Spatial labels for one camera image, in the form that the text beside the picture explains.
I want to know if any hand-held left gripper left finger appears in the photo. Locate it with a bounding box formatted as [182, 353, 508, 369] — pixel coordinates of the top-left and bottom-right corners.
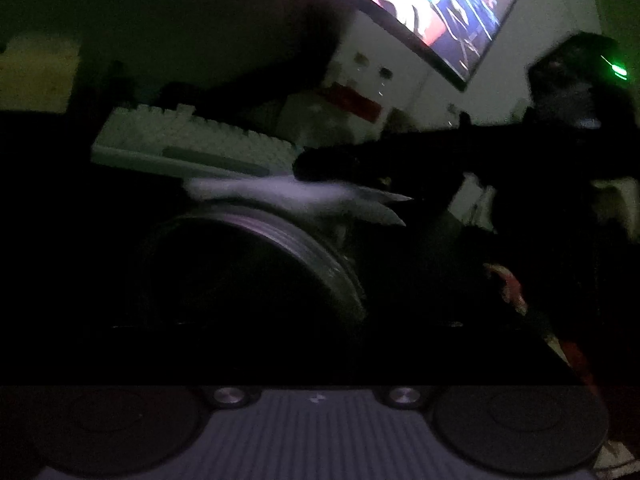
[65, 312, 261, 408]

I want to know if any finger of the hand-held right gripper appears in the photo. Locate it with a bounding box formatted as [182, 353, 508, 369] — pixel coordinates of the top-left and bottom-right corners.
[292, 111, 483, 201]

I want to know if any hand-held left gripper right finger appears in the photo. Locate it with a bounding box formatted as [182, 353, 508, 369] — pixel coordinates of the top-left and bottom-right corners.
[375, 312, 581, 408]

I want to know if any white tissue paper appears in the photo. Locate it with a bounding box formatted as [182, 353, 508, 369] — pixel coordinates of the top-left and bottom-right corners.
[186, 174, 413, 227]

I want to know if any red packet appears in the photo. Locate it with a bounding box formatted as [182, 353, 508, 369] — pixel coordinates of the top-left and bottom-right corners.
[320, 85, 385, 122]

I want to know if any red and white wrapper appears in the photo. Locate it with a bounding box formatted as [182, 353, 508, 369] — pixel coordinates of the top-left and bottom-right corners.
[484, 261, 528, 313]

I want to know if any lit monitor screen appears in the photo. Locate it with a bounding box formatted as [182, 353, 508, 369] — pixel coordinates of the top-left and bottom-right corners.
[307, 0, 537, 92]

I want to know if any white keyboard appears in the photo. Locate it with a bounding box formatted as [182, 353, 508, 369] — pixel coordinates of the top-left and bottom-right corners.
[91, 102, 306, 182]

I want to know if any beige box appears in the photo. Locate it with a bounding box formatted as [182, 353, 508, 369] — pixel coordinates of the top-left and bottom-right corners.
[0, 35, 82, 113]

